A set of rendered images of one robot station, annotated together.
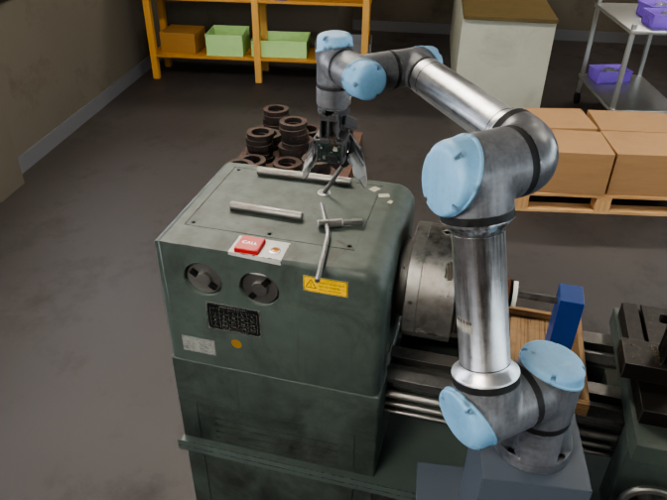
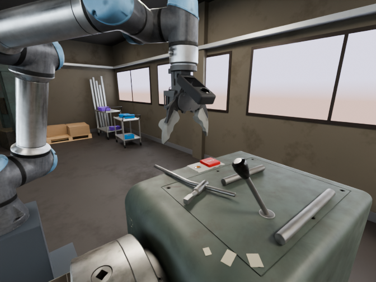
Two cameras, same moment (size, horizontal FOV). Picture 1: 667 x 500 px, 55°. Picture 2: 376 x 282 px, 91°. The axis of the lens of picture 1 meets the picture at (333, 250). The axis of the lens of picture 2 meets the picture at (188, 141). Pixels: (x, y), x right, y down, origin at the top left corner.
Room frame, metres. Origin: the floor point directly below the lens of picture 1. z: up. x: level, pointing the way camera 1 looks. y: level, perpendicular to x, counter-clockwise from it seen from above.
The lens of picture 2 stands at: (1.67, -0.38, 1.54)
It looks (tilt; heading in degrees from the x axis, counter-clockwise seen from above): 16 degrees down; 131
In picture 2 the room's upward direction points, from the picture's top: straight up
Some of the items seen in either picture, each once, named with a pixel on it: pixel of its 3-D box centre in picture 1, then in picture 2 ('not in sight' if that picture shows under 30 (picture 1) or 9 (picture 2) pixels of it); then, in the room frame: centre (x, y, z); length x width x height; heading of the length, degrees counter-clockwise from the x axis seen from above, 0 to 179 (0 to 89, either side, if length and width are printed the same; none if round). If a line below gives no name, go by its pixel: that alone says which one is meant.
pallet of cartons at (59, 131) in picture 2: not in sight; (67, 132); (-5.08, 1.52, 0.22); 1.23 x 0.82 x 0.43; 82
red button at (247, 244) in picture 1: (249, 246); (210, 163); (1.29, 0.20, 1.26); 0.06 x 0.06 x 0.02; 76
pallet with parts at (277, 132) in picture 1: (294, 152); not in sight; (4.06, 0.28, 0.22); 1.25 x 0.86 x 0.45; 168
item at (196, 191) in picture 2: (339, 222); (196, 191); (1.39, -0.02, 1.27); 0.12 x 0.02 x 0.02; 98
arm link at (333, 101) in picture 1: (334, 96); (182, 57); (1.32, 0.00, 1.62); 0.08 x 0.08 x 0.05
